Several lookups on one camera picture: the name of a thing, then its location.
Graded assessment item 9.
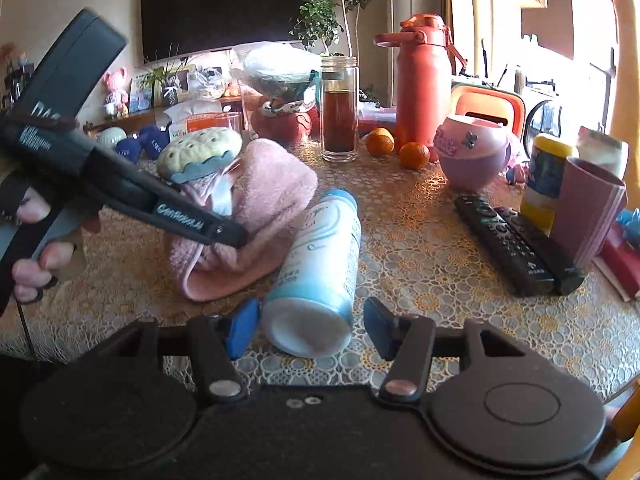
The plastic covered bowl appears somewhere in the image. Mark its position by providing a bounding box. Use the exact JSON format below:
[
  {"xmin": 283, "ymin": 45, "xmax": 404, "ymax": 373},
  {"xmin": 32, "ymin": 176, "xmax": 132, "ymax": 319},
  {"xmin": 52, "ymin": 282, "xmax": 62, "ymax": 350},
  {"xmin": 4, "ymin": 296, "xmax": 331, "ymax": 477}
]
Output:
[{"xmin": 231, "ymin": 42, "xmax": 322, "ymax": 107}]

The yellow canister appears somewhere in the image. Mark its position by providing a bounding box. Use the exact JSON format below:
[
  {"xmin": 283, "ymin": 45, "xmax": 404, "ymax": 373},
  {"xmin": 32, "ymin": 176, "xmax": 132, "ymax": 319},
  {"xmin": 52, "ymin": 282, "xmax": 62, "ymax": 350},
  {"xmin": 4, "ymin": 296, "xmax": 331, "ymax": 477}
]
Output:
[{"xmin": 519, "ymin": 133, "xmax": 580, "ymax": 237}]

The white and blue bottle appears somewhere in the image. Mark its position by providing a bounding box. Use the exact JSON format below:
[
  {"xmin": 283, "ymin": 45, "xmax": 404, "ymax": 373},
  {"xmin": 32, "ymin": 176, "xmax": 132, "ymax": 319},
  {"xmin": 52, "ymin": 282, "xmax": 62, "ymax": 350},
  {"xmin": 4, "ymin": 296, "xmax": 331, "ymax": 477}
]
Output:
[{"xmin": 261, "ymin": 188, "xmax": 362, "ymax": 359}]

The white pouch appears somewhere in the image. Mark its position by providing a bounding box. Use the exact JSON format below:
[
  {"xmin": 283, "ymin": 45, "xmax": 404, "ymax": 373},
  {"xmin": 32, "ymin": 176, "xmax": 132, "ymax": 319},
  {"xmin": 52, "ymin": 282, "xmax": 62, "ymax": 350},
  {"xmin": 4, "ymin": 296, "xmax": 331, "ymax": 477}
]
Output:
[{"xmin": 575, "ymin": 126, "xmax": 630, "ymax": 182}]

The red book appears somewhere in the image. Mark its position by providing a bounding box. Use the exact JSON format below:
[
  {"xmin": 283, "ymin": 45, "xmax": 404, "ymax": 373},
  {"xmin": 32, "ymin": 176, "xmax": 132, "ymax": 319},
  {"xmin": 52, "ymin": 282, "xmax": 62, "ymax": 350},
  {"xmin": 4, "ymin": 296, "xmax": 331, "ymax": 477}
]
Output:
[{"xmin": 594, "ymin": 232, "xmax": 640, "ymax": 302}]

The green potted plant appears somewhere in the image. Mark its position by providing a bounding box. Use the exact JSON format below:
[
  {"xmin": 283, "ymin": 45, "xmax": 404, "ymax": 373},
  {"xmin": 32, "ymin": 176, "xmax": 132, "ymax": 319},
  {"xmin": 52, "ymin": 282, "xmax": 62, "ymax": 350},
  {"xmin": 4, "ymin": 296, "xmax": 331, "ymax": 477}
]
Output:
[{"xmin": 289, "ymin": 0, "xmax": 382, "ymax": 57}]

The person's left hand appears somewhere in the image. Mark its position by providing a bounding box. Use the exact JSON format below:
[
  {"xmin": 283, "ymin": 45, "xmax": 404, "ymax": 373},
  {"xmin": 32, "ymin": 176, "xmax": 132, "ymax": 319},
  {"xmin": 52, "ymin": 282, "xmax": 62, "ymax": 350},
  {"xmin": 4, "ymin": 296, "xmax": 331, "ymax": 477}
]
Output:
[{"xmin": 11, "ymin": 192, "xmax": 102, "ymax": 306}]

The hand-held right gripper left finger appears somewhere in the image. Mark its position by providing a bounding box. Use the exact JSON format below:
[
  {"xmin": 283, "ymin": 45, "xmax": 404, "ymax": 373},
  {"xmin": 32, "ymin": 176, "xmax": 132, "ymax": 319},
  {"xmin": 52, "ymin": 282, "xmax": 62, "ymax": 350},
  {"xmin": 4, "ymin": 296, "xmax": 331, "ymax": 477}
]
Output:
[{"xmin": 97, "ymin": 299, "xmax": 262, "ymax": 405}]

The pink plush doll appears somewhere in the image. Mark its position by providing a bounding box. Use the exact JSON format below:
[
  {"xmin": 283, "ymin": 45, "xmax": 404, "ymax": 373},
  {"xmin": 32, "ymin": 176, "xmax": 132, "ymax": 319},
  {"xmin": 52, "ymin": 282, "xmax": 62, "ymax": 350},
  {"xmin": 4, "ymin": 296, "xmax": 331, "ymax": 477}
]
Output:
[{"xmin": 102, "ymin": 70, "xmax": 132, "ymax": 117}]

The black cable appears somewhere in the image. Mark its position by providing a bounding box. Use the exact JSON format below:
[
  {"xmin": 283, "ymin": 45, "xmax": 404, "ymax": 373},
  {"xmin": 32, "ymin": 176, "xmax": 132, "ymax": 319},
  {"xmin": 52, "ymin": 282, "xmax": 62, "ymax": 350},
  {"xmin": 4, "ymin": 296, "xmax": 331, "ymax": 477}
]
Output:
[{"xmin": 14, "ymin": 297, "xmax": 37, "ymax": 357}]

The picture frame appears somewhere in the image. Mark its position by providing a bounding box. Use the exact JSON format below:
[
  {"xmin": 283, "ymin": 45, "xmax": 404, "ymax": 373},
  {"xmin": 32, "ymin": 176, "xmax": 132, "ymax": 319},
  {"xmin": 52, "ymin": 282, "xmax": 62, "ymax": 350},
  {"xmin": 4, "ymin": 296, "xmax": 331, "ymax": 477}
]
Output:
[{"xmin": 161, "ymin": 64, "xmax": 197, "ymax": 103}]

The black remote control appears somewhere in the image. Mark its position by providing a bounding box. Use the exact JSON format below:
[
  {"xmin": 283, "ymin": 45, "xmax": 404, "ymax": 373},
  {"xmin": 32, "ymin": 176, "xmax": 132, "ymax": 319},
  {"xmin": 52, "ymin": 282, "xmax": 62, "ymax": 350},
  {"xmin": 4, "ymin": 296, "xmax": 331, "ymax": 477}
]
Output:
[
  {"xmin": 453, "ymin": 195, "xmax": 557, "ymax": 297},
  {"xmin": 494, "ymin": 206, "xmax": 586, "ymax": 296}
]

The pink towel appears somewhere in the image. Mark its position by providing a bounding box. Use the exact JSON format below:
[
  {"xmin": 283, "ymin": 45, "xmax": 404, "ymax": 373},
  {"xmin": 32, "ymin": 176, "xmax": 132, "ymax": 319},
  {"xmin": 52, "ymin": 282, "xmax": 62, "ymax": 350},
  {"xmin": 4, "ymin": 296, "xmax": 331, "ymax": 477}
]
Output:
[{"xmin": 165, "ymin": 138, "xmax": 319, "ymax": 304}]

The purple and pink round cup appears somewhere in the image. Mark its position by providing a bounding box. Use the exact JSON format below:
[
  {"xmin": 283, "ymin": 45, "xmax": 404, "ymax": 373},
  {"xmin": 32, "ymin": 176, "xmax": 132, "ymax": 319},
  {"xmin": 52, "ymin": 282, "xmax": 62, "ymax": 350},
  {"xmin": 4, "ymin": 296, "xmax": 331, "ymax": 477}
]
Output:
[{"xmin": 433, "ymin": 114, "xmax": 512, "ymax": 192}]

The orange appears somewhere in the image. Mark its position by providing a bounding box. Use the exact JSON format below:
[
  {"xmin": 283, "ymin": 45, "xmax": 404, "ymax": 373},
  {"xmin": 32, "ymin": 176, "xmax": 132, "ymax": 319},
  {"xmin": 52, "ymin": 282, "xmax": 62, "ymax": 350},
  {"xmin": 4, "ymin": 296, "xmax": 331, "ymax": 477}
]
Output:
[
  {"xmin": 398, "ymin": 141, "xmax": 431, "ymax": 170},
  {"xmin": 365, "ymin": 127, "xmax": 396, "ymax": 157}
]

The red pumpkin shaped pot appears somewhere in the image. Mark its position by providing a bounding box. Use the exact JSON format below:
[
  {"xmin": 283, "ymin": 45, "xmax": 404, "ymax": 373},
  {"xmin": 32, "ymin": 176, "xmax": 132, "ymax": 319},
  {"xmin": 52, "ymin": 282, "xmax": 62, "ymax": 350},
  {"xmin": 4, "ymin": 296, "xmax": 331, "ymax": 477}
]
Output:
[{"xmin": 249, "ymin": 102, "xmax": 322, "ymax": 144}]

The large red water jug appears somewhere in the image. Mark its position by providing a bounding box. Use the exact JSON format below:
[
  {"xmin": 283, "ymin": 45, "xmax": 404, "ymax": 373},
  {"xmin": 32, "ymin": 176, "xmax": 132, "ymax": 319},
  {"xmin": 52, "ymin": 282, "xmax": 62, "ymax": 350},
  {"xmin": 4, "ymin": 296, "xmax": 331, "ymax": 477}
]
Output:
[{"xmin": 373, "ymin": 13, "xmax": 469, "ymax": 155}]

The glass bottle of dark tea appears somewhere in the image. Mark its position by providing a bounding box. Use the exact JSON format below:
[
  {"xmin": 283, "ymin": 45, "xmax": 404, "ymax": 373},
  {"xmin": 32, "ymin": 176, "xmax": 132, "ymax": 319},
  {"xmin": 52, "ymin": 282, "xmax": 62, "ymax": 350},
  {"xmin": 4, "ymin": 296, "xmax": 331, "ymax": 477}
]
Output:
[{"xmin": 320, "ymin": 55, "xmax": 360, "ymax": 163}]

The clear drinking glass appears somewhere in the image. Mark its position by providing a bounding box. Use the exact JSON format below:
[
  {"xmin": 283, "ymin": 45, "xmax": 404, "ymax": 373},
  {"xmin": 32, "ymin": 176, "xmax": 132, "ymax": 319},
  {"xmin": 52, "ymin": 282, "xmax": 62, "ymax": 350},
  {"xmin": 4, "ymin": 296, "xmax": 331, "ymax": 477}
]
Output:
[{"xmin": 186, "ymin": 112, "xmax": 244, "ymax": 142}]

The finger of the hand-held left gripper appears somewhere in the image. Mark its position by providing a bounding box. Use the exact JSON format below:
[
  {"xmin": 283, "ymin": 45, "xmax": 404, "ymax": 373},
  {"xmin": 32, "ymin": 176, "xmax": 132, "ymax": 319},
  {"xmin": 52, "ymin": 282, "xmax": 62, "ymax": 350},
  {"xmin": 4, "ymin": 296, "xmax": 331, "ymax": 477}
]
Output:
[{"xmin": 120, "ymin": 172, "xmax": 249, "ymax": 250}]

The lotus pod plush toy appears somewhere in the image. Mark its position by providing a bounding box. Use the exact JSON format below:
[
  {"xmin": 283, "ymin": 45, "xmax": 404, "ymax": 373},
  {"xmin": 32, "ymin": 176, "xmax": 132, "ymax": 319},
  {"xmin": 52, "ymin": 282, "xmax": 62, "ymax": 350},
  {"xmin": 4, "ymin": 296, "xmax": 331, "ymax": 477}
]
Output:
[{"xmin": 156, "ymin": 127, "xmax": 244, "ymax": 186}]

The black television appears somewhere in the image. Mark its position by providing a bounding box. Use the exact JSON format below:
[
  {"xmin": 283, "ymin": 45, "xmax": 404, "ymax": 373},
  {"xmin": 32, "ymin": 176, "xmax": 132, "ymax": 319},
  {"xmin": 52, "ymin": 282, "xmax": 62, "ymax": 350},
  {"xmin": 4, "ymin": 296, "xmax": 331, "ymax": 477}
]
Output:
[{"xmin": 140, "ymin": 0, "xmax": 314, "ymax": 64}]

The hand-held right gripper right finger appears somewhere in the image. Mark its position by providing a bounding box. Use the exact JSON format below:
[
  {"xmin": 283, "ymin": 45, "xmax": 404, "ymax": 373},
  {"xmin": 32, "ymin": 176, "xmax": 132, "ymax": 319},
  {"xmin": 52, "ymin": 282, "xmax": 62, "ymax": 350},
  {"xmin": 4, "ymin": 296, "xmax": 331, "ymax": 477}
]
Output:
[{"xmin": 364, "ymin": 297, "xmax": 532, "ymax": 404}]

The tissue pack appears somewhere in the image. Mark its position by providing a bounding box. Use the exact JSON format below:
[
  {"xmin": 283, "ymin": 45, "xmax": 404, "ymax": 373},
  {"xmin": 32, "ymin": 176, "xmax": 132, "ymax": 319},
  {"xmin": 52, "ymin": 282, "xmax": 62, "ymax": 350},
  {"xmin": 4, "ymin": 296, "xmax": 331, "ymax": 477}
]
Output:
[{"xmin": 164, "ymin": 100, "xmax": 242, "ymax": 143}]

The pink ribbed cup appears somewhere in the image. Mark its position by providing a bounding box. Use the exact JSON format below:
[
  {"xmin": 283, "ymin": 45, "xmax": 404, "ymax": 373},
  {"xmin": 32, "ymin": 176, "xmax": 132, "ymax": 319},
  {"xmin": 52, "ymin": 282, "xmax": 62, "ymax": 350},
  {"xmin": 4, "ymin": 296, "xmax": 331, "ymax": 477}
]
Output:
[{"xmin": 550, "ymin": 156, "xmax": 627, "ymax": 269}]

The blue dumbbell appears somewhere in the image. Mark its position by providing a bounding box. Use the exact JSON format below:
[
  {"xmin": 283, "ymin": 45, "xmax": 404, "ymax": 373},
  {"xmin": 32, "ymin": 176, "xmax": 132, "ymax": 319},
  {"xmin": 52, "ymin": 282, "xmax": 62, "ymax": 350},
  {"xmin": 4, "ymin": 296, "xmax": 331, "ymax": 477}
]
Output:
[{"xmin": 115, "ymin": 125, "xmax": 172, "ymax": 161}]

